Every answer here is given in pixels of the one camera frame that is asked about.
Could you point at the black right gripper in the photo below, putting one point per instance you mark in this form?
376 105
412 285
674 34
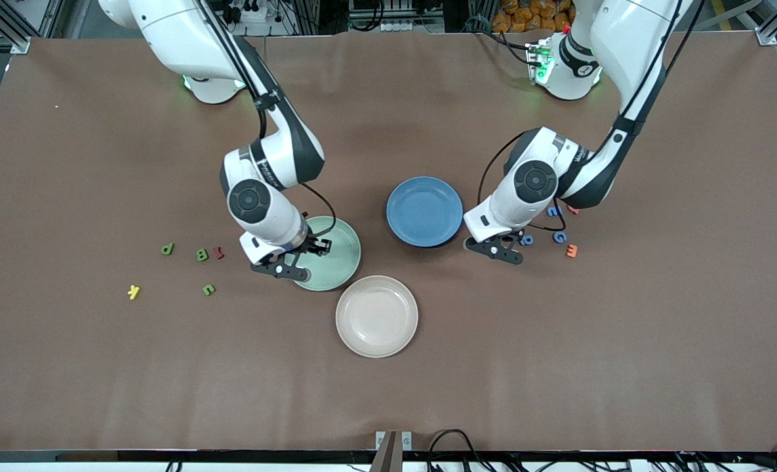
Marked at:
311 245

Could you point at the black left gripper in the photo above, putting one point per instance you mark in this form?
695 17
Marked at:
522 230

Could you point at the blue letter G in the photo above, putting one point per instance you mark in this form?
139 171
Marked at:
560 236

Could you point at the green letter B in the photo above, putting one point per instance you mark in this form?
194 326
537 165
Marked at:
202 254

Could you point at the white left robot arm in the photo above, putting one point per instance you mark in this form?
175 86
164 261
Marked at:
526 190

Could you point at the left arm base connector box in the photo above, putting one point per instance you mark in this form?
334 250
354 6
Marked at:
539 62

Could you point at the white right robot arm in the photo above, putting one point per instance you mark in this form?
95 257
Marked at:
263 210

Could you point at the green plate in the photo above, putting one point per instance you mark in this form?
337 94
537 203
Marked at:
339 265

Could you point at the orange letter E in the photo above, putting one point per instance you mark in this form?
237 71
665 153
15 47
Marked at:
572 250

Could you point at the beige plate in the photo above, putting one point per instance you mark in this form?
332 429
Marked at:
376 316

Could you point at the blue plate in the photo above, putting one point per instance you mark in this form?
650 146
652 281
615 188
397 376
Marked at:
424 211

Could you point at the brown table cover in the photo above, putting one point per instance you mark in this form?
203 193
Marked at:
388 393

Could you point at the yellow letter K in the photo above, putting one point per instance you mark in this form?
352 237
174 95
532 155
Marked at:
134 292

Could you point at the orange packets pile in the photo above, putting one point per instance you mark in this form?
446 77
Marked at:
526 16

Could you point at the white power strip with plugs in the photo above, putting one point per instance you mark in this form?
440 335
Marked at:
254 13

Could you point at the grey metal table bracket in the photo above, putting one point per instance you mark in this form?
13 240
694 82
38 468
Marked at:
393 452

